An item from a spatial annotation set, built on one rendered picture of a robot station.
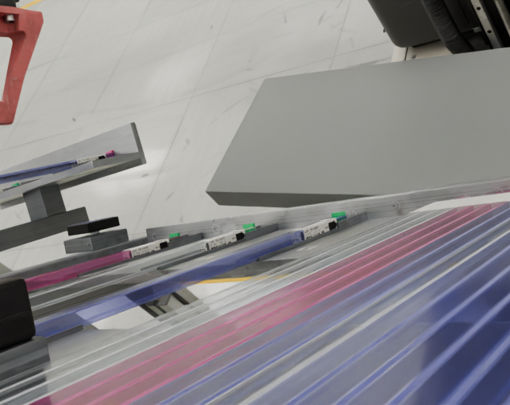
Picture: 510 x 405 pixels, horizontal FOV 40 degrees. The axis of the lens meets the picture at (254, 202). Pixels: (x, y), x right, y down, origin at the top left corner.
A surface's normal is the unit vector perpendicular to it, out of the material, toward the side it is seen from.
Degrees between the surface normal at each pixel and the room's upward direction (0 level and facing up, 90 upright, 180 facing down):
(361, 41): 0
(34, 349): 90
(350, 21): 0
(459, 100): 0
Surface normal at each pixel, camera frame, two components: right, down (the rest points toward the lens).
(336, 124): -0.55, -0.57
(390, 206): -0.58, 0.15
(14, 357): 0.80, -0.12
